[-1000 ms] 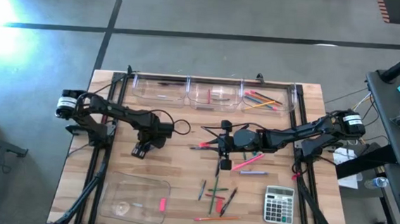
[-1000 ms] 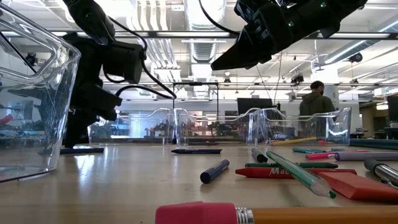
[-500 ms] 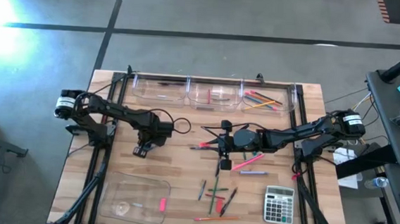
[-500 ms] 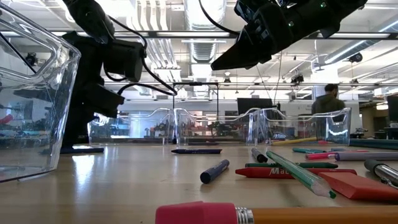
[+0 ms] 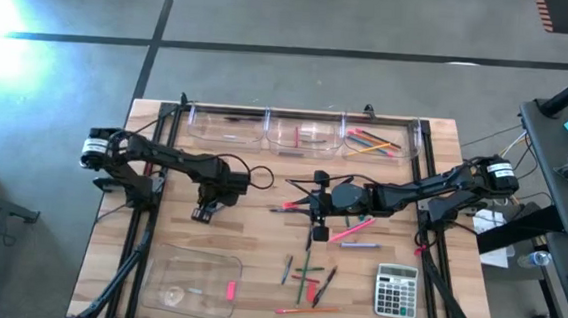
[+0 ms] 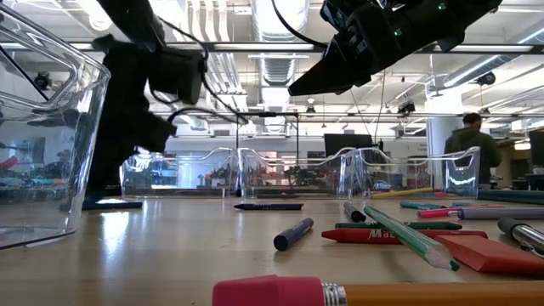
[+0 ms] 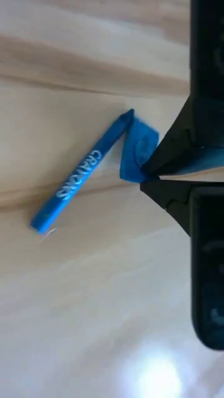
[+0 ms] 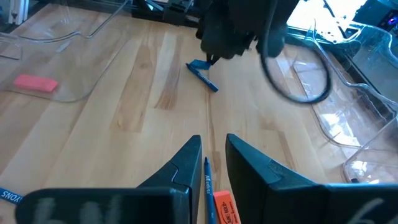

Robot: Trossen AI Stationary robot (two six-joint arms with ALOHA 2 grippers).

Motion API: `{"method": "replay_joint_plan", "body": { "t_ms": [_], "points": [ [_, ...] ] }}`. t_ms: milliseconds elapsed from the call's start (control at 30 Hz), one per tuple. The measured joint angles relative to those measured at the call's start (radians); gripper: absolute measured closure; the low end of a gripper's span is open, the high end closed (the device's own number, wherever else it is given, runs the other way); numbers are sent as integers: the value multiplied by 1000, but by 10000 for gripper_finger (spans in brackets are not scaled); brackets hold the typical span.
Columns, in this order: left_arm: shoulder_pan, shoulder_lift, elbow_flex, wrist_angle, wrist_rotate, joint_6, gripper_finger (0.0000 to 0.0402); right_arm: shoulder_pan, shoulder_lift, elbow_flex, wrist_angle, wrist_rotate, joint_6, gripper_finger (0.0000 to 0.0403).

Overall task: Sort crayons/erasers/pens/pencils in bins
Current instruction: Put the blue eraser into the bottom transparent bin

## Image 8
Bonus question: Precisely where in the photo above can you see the blue marker pen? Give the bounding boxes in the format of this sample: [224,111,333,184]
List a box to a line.
[203,156,218,224]

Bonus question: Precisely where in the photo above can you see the large clear plastic bin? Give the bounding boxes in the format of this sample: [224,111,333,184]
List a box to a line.
[0,0,130,104]

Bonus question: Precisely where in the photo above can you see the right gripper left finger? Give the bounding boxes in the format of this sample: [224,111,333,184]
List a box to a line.
[136,134,203,224]

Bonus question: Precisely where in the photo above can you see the small clear plastic bin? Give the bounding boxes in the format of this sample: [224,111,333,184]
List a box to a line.
[289,18,398,150]
[343,114,398,185]

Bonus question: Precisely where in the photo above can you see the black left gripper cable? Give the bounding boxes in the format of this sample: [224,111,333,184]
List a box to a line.
[260,0,333,105]

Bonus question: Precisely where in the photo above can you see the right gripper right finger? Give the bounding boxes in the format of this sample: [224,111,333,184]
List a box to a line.
[225,133,326,224]

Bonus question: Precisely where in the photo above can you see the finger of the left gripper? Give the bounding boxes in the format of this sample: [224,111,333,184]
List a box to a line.
[200,30,219,63]
[213,30,250,65]

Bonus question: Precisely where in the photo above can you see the orange-red printed eraser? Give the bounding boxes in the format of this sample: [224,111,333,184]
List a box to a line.
[212,190,242,224]

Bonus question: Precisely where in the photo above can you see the blue eraser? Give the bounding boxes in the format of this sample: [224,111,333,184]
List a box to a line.
[189,58,213,71]

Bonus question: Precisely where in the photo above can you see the black device with purple light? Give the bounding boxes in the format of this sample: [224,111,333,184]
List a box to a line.
[353,0,398,34]

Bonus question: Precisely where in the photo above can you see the pink eraser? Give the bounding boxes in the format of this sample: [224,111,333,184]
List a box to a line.
[13,73,60,94]

